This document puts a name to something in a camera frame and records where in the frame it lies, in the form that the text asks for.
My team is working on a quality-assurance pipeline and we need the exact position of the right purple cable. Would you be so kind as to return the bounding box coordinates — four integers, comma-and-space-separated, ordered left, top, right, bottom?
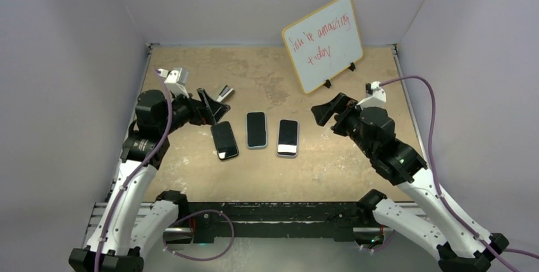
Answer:
358, 75, 539, 272

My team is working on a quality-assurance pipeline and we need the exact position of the light blue phone case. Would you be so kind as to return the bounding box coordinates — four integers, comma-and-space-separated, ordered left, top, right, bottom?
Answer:
245, 111, 269, 149

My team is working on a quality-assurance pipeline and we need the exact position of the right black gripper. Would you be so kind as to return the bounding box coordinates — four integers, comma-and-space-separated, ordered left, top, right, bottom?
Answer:
311, 93, 376, 158

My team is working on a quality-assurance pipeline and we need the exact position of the white green stapler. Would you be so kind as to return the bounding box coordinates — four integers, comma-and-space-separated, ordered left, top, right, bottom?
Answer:
216, 85, 235, 102

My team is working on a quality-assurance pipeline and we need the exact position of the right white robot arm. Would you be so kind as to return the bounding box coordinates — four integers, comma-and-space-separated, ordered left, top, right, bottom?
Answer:
311, 93, 509, 271

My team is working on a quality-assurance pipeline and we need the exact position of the black phone case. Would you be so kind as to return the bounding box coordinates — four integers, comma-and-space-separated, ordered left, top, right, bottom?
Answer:
210, 121, 240, 162

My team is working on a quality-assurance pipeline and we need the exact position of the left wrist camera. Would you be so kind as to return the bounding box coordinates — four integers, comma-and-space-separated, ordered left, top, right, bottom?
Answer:
160, 67, 189, 97

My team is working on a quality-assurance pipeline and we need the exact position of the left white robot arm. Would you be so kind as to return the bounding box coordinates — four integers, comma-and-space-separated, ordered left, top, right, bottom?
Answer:
69, 88, 230, 271

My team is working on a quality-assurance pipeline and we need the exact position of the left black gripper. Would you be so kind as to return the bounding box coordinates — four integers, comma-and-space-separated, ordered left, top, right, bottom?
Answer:
159, 87, 229, 135

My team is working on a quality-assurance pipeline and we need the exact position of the lavender phone case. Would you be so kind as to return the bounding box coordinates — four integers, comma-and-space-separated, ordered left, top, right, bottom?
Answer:
276, 119, 300, 159

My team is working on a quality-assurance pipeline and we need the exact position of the white board with yellow frame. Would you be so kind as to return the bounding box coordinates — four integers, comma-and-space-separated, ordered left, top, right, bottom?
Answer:
281, 0, 364, 94

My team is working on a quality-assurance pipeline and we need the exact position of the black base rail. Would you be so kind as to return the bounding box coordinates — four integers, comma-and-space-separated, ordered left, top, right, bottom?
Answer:
149, 200, 401, 246

